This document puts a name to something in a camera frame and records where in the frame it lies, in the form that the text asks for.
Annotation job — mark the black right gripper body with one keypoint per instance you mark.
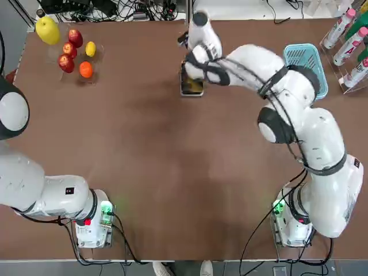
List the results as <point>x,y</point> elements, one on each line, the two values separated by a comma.
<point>184,65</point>

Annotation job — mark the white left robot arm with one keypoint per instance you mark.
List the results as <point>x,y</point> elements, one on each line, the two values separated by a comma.
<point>57,195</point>

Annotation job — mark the green bottle green cap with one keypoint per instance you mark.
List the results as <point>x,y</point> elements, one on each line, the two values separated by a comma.
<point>356,23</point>

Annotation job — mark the orange fruit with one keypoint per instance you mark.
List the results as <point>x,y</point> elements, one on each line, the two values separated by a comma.
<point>86,69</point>

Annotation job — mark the white bottle pink cap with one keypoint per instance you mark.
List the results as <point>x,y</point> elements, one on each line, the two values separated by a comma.
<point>356,72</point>
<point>339,27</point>
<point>350,47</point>

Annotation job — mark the clear acrylic bottle rack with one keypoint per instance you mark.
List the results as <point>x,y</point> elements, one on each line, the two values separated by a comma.
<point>345,89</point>

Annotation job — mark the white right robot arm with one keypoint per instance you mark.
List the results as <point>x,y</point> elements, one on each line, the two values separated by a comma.
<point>325,138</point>

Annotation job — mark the red apple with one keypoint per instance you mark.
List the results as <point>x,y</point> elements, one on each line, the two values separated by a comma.
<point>75,38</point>
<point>69,50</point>
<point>66,63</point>

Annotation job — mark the blue plastic basket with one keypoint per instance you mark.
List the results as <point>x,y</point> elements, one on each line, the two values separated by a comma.
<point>302,54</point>

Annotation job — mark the yellow lemon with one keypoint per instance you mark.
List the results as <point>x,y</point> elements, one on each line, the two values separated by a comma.
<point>90,48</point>

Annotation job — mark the clear acrylic fruit stand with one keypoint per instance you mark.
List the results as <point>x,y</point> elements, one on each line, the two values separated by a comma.
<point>97,66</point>

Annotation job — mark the person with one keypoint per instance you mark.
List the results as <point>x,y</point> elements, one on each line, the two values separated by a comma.
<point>206,268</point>

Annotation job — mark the large yellow apple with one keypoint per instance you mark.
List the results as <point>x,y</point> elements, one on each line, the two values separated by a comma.
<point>48,30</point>

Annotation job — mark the aluminium frame post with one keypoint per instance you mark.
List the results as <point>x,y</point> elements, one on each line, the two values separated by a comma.
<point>189,10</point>

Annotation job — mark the yellow banana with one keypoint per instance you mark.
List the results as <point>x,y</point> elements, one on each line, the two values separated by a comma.
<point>195,84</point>

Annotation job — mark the silver kitchen scale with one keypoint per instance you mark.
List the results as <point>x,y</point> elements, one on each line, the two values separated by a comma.
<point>201,92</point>

